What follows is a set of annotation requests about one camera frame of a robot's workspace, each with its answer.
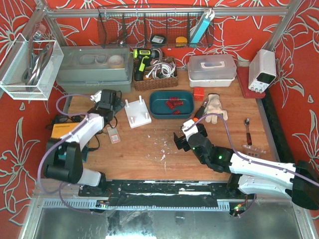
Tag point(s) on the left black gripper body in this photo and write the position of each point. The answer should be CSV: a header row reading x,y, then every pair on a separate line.
x,y
115,104

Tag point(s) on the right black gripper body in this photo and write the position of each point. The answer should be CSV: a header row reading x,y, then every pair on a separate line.
x,y
179,141

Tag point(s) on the white peg base plate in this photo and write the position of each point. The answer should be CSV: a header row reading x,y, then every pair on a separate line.
x,y
137,113

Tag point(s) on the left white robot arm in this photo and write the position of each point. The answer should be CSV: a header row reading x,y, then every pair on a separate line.
x,y
63,157

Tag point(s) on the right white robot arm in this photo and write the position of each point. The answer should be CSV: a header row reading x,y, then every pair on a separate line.
x,y
250,175

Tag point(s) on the small plastic parts bag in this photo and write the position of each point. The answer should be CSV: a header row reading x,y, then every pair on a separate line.
x,y
113,135

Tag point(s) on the teal plastic tray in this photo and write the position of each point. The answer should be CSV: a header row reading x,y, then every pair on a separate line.
x,y
159,110

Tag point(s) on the wicker basket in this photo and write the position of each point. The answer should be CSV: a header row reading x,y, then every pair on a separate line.
x,y
163,76

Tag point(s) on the white work glove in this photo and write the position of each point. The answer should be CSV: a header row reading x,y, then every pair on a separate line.
x,y
214,106

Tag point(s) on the grey plastic toolbox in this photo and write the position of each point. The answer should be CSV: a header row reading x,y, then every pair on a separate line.
x,y
88,69

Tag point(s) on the orange red cube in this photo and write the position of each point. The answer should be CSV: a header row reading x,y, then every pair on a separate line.
x,y
198,93

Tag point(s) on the clear bag with parts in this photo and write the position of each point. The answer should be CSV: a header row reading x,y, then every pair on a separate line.
x,y
253,151

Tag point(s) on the orange and teal device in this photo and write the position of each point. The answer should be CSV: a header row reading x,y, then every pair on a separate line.
x,y
61,129

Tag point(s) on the white plastic storage box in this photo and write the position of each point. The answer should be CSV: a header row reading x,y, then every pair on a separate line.
x,y
211,70

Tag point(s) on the white power supply unit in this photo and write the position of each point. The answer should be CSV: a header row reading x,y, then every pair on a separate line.
x,y
262,71

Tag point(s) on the light blue book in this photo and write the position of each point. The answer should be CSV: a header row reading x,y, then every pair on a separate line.
x,y
198,30

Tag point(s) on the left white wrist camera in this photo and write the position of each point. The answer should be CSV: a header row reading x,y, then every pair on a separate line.
x,y
96,97

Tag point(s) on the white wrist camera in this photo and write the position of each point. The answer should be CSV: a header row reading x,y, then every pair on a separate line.
x,y
189,128
96,97

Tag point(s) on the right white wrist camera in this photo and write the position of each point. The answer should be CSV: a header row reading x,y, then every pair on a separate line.
x,y
189,128

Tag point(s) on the orange handled screwdriver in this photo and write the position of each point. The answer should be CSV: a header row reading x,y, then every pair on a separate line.
x,y
200,111

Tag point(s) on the green yellow cordless drill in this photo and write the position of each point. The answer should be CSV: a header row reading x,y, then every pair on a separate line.
x,y
144,57

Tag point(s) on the red handled ratchet wrench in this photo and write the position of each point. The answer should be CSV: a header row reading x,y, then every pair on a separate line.
x,y
248,135

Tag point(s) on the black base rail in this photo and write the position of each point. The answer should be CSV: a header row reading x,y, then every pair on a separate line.
x,y
162,195

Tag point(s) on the black wire mesh shelf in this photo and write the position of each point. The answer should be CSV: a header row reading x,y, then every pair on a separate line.
x,y
133,26

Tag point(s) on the clear acrylic wall bin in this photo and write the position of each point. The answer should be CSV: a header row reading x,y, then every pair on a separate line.
x,y
30,69

